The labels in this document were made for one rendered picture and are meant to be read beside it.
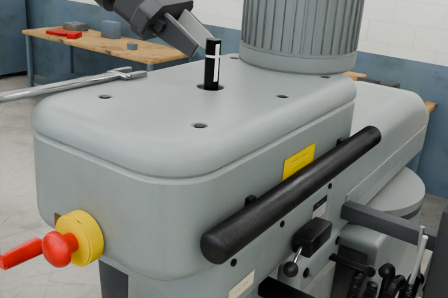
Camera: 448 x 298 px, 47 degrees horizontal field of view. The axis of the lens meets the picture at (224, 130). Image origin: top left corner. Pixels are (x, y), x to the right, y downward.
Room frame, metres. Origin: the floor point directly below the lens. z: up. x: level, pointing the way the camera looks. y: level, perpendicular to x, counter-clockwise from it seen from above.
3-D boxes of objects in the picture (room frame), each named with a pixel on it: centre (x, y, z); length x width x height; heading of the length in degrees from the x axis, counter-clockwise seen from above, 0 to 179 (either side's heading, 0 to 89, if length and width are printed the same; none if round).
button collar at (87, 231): (0.49, 0.15, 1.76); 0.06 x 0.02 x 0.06; 56
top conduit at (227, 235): (0.63, -0.12, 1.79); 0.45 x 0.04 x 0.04; 146
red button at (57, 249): (0.47, 0.16, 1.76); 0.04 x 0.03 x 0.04; 56
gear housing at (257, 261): (0.71, 0.00, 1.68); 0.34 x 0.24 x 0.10; 146
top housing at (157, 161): (0.69, 0.01, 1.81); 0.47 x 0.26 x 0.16; 146
